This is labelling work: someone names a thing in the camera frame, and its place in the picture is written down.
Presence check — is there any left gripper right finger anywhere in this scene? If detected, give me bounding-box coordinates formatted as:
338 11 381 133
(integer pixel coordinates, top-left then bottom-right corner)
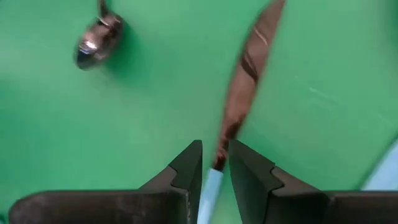
228 139 398 224

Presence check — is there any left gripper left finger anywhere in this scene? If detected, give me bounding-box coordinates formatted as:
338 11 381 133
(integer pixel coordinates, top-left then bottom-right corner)
8 139 204 224

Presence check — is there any green table mat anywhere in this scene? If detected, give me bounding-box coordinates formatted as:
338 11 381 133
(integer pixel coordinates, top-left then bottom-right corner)
0 0 398 224

